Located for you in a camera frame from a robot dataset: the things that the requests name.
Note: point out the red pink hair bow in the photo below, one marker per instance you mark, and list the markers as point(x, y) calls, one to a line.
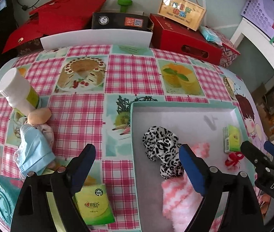
point(233, 160)

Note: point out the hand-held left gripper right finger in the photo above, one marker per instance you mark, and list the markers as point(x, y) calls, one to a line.
point(192, 169)

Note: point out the shallow white box teal rim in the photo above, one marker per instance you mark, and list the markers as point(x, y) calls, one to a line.
point(187, 123)

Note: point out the leopard print scrunchie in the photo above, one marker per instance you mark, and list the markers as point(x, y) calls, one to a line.
point(161, 145)

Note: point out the large red flat box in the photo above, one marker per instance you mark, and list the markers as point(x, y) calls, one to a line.
point(67, 12)

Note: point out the beige egg-shaped toy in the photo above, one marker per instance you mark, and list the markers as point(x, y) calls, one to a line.
point(39, 116)

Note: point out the white desk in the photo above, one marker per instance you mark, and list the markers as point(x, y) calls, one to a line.
point(250, 31)

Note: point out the red patterned tin box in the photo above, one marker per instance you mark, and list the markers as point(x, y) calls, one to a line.
point(228, 53)

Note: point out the blue wet wipes packet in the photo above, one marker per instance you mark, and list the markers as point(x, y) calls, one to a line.
point(210, 35)

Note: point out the black cardboard box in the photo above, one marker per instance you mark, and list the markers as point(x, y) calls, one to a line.
point(117, 21)

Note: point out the purple perforated basket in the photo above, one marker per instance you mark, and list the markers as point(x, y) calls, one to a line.
point(262, 7)

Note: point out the green dumbbell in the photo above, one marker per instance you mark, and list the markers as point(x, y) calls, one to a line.
point(125, 3)

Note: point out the pale pink cloth pouch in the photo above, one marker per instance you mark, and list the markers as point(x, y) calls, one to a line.
point(47, 133)

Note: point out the white panel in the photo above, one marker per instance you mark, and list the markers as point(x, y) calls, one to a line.
point(91, 38)

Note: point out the pink striped fluffy towel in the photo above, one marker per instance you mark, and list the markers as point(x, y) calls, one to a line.
point(201, 149)

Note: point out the pink white fluffy sock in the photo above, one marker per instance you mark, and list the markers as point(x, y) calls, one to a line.
point(175, 198)

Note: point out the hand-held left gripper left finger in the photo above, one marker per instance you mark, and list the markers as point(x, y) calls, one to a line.
point(83, 169)

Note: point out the green tissue packet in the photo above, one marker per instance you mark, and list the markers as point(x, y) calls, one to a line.
point(93, 205)
point(233, 139)

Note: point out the blue face mask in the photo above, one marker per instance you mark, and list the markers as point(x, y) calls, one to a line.
point(34, 149)

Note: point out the printed checkered tablecloth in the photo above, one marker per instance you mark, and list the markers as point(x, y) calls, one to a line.
point(132, 72)

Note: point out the brown cardboard boxes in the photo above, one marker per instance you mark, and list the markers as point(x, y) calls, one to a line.
point(267, 101)

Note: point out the white plastic bottle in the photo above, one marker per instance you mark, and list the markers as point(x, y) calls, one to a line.
point(16, 91)

